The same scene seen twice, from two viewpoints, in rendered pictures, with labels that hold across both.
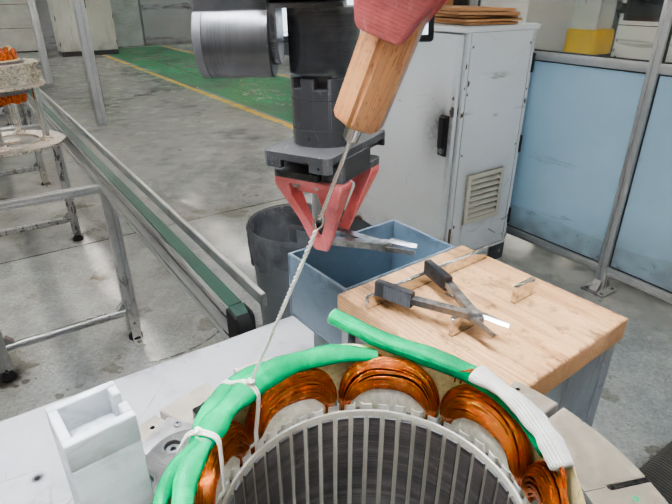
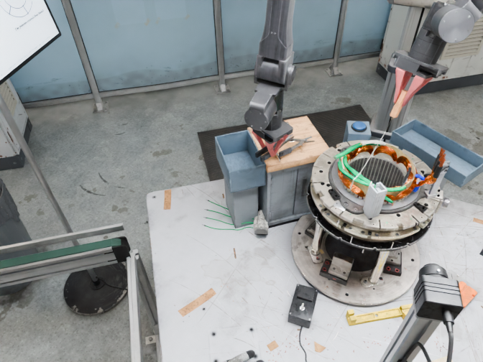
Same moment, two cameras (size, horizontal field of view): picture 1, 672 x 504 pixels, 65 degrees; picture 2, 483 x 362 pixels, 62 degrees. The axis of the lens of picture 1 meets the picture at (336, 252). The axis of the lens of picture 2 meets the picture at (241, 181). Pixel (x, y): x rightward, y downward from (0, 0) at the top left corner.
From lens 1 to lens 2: 0.95 m
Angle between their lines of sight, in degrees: 56
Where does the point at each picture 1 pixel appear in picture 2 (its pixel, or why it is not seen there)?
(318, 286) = (250, 172)
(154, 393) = (178, 284)
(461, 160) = not seen: outside the picture
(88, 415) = (373, 191)
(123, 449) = (381, 188)
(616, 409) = (175, 154)
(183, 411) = (330, 202)
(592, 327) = (307, 123)
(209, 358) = (163, 258)
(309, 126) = (279, 123)
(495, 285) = not seen: hidden behind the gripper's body
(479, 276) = not seen: hidden behind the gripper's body
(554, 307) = (295, 126)
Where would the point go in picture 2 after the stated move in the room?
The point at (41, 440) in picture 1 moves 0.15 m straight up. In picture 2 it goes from (188, 335) to (180, 308)
